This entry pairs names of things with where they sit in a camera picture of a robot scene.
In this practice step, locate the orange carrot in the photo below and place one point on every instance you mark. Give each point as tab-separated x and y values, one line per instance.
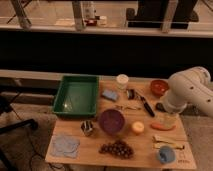
160	127

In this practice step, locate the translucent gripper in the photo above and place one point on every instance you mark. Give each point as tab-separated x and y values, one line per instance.
167	120

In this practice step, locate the yellow red apple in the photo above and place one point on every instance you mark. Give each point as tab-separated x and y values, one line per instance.
137	127

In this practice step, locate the green plastic tray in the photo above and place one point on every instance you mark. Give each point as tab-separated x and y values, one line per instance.
77	97

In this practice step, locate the purple bowl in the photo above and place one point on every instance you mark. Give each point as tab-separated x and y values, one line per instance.
111	121

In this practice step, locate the white cup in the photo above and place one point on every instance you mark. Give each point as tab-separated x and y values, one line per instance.
122	81

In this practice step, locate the small metal utensil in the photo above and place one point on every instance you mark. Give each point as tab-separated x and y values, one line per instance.
127	107

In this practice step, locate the orange red bowl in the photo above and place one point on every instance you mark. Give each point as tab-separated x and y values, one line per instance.
159	87

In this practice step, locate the blue sponge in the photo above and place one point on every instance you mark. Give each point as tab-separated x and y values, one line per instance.
110	95

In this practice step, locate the bunch of dark grapes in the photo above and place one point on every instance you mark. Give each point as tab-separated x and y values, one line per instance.
119	149

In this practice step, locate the light blue cloth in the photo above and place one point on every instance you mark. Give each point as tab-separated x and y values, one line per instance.
64	146

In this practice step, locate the small metal can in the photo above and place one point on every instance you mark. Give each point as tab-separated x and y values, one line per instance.
130	94

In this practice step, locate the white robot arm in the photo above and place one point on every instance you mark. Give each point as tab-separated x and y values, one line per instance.
187	86

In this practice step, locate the blue round object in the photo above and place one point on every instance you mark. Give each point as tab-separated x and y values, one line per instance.
166	155

